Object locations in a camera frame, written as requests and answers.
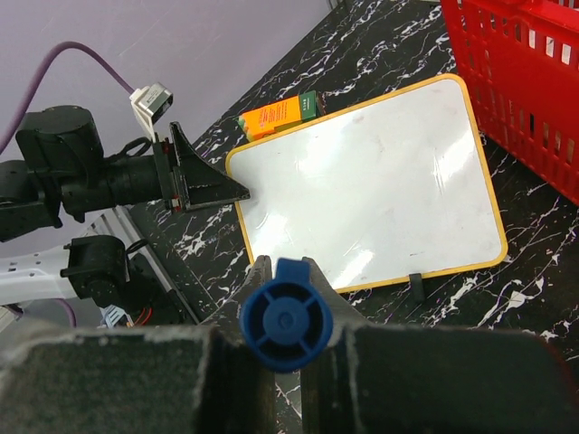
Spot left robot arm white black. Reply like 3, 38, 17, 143
1, 106, 250, 326

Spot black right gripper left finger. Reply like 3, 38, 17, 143
1, 256, 276, 433

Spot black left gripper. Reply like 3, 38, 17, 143
153, 122, 251, 212

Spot orange green sponge pack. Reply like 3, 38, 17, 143
237, 90, 325, 142

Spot white marker blue cap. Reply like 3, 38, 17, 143
240, 259, 334, 373

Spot white board yellow frame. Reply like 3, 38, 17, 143
225, 73, 508, 293

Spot red plastic shopping basket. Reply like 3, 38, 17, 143
441, 1, 578, 203

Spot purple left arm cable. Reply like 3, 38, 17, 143
0, 41, 137, 155

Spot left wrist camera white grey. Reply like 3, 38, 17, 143
129, 82, 174, 141

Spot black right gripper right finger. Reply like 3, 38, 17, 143
300, 264, 578, 433

